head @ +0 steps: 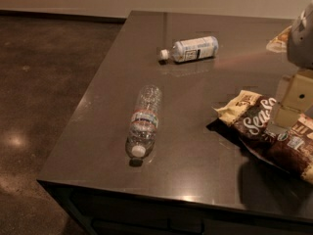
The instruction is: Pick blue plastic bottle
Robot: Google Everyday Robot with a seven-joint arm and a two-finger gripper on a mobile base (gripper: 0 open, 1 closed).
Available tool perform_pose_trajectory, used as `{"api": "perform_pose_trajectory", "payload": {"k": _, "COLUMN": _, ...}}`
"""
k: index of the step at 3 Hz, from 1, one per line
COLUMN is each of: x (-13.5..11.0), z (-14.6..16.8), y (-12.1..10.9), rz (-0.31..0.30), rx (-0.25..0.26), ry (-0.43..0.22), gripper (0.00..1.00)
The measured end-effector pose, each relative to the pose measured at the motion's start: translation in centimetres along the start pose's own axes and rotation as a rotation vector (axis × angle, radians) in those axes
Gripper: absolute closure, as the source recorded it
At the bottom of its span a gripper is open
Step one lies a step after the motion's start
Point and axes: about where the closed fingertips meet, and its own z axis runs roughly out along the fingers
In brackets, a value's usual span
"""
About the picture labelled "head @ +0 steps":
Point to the brown sea salt snack bag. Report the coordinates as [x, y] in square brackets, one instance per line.
[292, 151]

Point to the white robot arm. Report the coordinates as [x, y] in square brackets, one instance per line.
[300, 45]

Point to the clear plastic water bottle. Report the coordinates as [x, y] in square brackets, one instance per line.
[144, 122]

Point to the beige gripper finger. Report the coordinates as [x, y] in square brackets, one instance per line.
[283, 117]

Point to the orange snack packet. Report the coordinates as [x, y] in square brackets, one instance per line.
[279, 44]

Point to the dark table base frame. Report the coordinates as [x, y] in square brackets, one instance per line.
[101, 212]

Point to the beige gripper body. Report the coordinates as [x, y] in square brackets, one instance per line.
[301, 43]

